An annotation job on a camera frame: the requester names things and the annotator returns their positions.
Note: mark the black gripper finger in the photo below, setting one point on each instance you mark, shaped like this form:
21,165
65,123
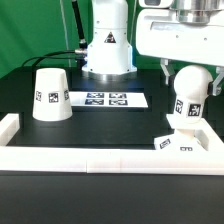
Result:
215,87
167,69

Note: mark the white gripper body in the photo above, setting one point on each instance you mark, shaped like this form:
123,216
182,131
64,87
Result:
182,30

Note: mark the white lamp bulb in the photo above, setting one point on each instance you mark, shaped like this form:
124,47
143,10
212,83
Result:
191,88

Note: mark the white lamp base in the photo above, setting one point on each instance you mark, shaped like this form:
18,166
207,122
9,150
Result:
182,140

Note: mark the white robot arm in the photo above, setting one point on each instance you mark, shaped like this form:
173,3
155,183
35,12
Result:
109,54

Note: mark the white lamp shade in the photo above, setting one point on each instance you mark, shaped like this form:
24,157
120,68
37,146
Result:
51,95

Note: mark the white marker sheet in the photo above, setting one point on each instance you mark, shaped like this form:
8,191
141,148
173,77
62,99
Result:
108,99

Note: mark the white U-shaped fence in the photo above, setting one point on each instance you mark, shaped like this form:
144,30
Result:
13,158

